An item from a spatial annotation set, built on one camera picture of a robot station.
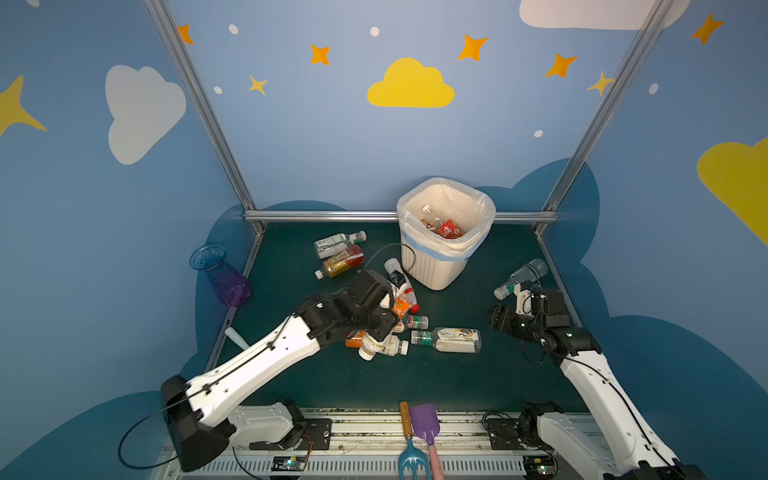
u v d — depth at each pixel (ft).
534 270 3.32
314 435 2.48
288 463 2.35
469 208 3.06
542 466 2.34
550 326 1.98
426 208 3.23
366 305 1.74
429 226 3.32
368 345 2.35
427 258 2.73
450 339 2.82
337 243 3.68
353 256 3.44
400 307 2.26
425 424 2.49
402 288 2.10
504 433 2.47
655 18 2.30
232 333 2.89
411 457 2.31
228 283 3.03
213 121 2.90
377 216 3.98
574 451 1.72
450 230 3.23
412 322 2.97
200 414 1.25
